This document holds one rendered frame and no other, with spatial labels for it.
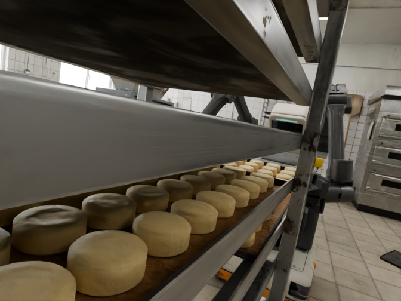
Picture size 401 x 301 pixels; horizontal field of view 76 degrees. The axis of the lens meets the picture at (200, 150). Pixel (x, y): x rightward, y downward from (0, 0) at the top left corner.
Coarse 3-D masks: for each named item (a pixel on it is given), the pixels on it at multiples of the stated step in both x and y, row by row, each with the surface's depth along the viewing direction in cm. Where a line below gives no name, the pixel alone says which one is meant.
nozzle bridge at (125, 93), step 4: (96, 88) 197; (100, 88) 196; (104, 88) 195; (108, 88) 194; (108, 92) 194; (112, 92) 192; (116, 92) 191; (120, 92) 190; (124, 92) 189; (128, 92) 187; (132, 92) 188; (128, 96) 188; (132, 96) 189; (136, 96) 201; (152, 100) 230; (156, 100) 222; (160, 100) 227; (164, 100) 234; (164, 104) 252; (168, 104) 251; (172, 104) 251
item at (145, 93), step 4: (140, 88) 71; (144, 88) 71; (148, 88) 71; (152, 88) 72; (140, 92) 71; (144, 92) 71; (148, 92) 71; (152, 92) 73; (140, 96) 71; (144, 96) 71; (148, 96) 71; (152, 96) 73; (148, 100) 72
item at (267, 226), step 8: (288, 200) 65; (280, 208) 59; (272, 216) 55; (264, 224) 51; (272, 224) 51; (256, 232) 47; (264, 232) 48; (256, 240) 45; (264, 240) 45; (248, 248) 42; (256, 248) 42
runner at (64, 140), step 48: (0, 96) 5; (48, 96) 6; (96, 96) 7; (0, 144) 5; (48, 144) 6; (96, 144) 8; (144, 144) 9; (192, 144) 13; (240, 144) 19; (288, 144) 38; (0, 192) 6; (48, 192) 7
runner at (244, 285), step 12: (276, 228) 55; (276, 240) 48; (264, 252) 39; (240, 264) 38; (252, 264) 34; (240, 276) 35; (252, 276) 34; (228, 288) 32; (240, 288) 29; (216, 300) 30; (228, 300) 26; (240, 300) 30
